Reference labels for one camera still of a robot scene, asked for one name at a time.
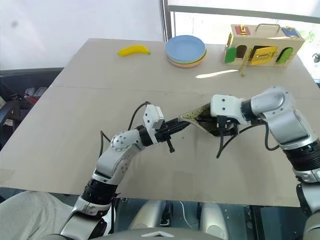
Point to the beige dotted cloth pouch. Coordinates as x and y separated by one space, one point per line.
193 115

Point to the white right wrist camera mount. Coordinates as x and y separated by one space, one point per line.
225 105

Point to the black chair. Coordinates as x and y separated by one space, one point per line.
10 110

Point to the yellow plastic plate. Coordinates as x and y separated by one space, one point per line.
202 60

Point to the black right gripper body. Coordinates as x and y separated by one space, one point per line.
226 126

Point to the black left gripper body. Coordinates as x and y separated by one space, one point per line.
163 133

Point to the grey window frame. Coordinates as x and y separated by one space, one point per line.
166 20

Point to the grey trousered person leg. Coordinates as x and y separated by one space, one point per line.
30 215

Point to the dark grey robot torso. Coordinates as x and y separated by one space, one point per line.
175 233

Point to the green plastic plate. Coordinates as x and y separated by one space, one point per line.
201 57

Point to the black caster wheel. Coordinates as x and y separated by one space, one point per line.
316 58

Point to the yellow toy banana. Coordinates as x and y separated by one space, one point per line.
133 50

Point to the grey rounded robot thigh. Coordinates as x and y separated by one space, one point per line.
215 220
147 215

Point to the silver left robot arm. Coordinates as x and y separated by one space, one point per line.
120 143

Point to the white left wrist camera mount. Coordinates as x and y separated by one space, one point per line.
151 117

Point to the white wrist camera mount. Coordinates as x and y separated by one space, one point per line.
151 117
225 105

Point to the pink plastic plate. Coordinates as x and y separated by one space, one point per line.
185 65

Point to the wooden lock puzzle box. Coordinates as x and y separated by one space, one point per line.
265 40

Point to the red white clutter pile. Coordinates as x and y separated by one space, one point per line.
35 95

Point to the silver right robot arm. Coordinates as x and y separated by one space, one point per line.
287 117

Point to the blue plastic plate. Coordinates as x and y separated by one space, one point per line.
185 46

